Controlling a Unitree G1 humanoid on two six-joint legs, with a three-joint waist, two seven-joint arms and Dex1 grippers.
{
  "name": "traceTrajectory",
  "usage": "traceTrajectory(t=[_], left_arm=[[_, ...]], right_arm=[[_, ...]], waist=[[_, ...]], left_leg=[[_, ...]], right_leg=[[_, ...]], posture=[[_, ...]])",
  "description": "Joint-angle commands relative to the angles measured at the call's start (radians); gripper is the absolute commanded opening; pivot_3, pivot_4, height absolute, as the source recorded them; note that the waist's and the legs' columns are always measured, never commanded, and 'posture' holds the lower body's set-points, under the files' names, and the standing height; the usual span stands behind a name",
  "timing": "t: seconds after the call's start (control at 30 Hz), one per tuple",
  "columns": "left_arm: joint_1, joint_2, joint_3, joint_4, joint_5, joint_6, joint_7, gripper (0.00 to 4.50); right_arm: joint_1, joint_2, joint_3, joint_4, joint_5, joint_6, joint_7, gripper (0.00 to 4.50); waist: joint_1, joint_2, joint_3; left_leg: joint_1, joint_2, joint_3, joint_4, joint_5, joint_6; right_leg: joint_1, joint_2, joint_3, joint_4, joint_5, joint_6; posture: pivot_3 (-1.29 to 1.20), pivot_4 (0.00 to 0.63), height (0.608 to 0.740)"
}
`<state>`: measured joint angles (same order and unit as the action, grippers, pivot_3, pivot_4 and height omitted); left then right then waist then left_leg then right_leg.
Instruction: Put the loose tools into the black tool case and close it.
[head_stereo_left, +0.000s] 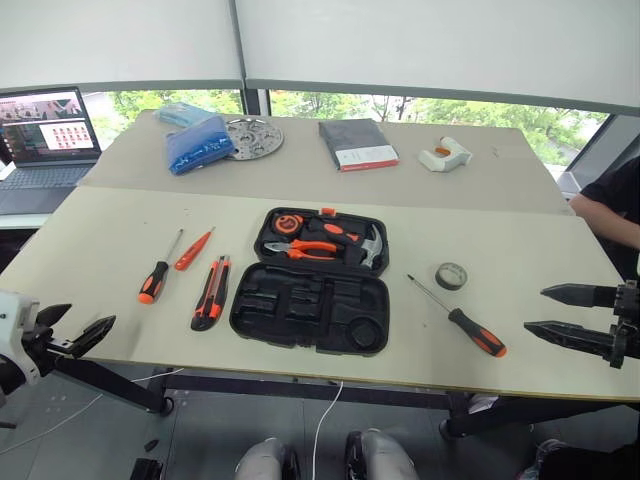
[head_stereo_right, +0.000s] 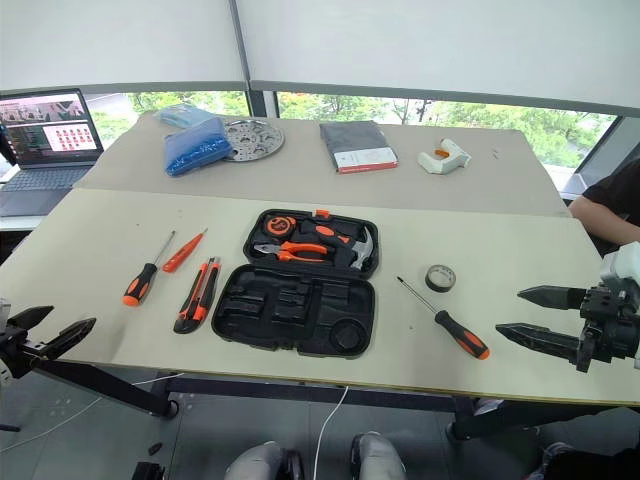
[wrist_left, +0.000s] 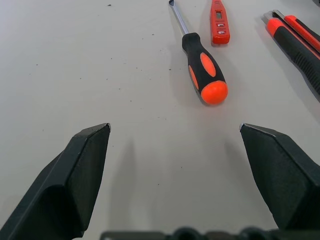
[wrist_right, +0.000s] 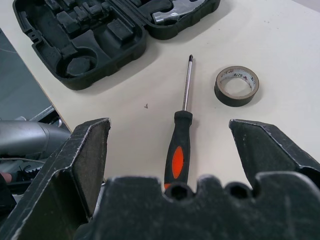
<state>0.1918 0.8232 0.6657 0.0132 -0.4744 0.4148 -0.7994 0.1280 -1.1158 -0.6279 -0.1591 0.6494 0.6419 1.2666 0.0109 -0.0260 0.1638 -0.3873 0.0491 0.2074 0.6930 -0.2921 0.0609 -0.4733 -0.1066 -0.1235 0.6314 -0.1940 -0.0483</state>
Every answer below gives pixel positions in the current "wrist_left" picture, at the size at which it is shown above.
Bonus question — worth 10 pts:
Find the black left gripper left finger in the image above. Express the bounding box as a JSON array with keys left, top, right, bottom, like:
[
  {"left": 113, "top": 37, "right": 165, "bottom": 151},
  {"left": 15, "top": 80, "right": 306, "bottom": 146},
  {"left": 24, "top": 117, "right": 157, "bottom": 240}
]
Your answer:
[{"left": 0, "top": 122, "right": 112, "bottom": 240}]

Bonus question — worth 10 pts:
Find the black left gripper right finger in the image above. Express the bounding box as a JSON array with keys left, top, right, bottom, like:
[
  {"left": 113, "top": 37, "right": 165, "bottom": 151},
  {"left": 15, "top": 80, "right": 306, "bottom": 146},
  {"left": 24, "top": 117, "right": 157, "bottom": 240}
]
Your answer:
[{"left": 239, "top": 122, "right": 320, "bottom": 232}]

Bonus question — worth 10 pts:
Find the orange black utility knife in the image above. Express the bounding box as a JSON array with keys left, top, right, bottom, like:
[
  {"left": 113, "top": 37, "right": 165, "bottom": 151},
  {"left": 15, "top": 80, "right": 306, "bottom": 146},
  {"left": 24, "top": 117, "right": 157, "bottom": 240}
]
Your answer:
[{"left": 261, "top": 9, "right": 320, "bottom": 103}]

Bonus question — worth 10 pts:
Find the orange digital tester pen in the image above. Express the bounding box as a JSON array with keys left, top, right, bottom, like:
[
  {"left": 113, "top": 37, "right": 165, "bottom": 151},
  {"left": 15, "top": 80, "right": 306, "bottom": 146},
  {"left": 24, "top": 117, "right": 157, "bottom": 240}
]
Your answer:
[{"left": 210, "top": 0, "right": 231, "bottom": 46}]

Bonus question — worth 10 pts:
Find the orange black handled screwdriver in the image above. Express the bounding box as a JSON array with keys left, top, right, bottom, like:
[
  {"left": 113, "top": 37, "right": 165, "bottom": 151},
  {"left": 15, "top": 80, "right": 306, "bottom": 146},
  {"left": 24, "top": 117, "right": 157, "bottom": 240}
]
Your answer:
[{"left": 168, "top": 0, "right": 229, "bottom": 105}]

